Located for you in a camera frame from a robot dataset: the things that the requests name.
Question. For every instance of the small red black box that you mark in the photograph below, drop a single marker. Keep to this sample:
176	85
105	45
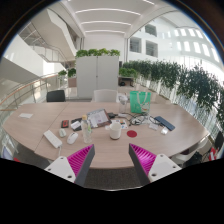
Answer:
65	123

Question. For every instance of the green tote bag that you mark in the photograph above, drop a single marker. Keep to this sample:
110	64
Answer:
139	102

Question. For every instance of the row of green trees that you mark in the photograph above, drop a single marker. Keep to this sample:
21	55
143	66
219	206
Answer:
196	83

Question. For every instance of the black chair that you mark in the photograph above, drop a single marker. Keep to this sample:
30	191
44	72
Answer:
55	96

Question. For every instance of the dark blue keyboard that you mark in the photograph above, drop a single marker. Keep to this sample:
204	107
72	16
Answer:
164	123

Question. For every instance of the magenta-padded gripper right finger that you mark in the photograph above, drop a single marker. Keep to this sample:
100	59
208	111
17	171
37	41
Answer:
163	166

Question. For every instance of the green plants on cabinet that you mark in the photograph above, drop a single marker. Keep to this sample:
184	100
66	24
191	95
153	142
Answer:
96	52

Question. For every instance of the colourful sticker sheet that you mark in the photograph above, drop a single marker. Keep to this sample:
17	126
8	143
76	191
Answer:
124	126

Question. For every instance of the white paper note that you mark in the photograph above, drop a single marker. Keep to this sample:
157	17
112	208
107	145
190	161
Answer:
25	115

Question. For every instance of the small white charger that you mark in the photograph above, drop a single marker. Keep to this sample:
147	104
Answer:
62	133

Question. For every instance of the black notebook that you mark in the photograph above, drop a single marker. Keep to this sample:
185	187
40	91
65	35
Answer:
79	119

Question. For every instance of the large clear water bottle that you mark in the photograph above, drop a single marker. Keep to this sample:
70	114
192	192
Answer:
123	105

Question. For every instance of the white chair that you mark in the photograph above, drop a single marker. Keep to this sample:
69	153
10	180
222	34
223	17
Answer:
188	156
105	96

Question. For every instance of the white computer mouse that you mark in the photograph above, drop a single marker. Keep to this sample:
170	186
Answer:
72	138

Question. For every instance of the white cabinet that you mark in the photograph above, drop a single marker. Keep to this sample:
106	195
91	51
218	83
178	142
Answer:
97	76

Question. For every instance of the white packet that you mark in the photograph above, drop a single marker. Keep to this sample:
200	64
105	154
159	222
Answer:
153	126

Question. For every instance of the black power adapter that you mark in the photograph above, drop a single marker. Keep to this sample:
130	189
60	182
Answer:
112	115

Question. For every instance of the white card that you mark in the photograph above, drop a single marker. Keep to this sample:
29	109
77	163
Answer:
75	125

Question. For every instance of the flat round red coaster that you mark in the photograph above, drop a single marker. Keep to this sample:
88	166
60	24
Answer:
131	134

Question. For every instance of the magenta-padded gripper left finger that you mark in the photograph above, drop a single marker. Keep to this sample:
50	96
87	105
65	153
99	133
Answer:
60	168

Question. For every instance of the open printed booklet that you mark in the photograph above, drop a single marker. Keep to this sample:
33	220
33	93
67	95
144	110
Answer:
98	118

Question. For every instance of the clear yellow-capped drink bottle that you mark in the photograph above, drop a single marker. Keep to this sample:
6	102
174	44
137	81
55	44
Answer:
86	131

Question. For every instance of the glass railing with wooden handrail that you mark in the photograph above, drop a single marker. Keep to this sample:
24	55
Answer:
30	87

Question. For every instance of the ceiling light strips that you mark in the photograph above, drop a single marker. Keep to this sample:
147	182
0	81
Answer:
106	10

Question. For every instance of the white cup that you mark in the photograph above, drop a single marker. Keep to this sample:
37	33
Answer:
115	131

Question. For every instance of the small clear plastic packet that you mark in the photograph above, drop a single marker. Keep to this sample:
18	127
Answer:
164	131

